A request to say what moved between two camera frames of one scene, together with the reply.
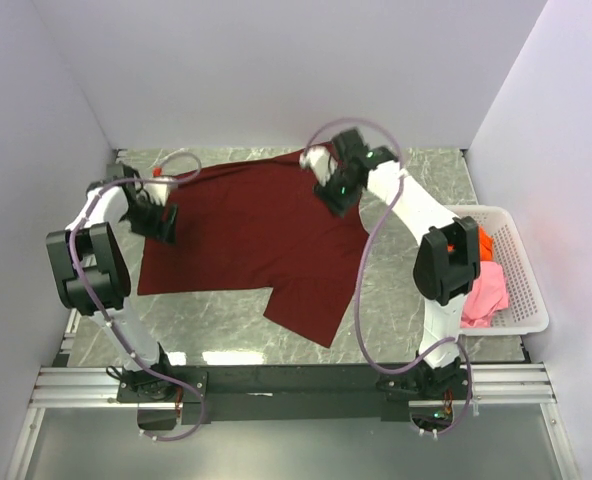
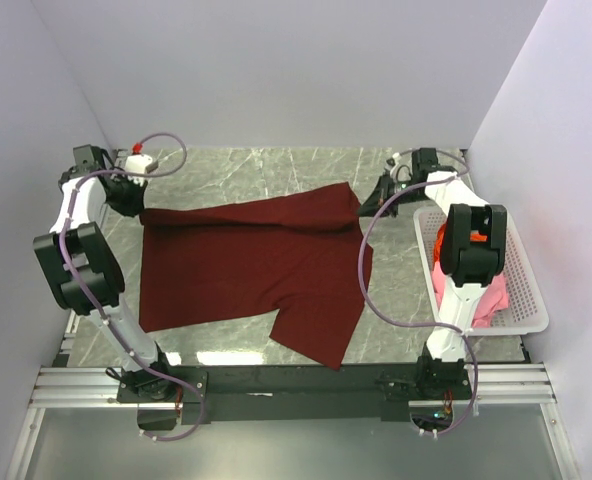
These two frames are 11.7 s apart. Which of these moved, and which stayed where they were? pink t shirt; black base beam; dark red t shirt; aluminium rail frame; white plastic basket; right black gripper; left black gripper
Moved: left black gripper; dark red t shirt; right black gripper
Stayed: pink t shirt; aluminium rail frame; white plastic basket; black base beam
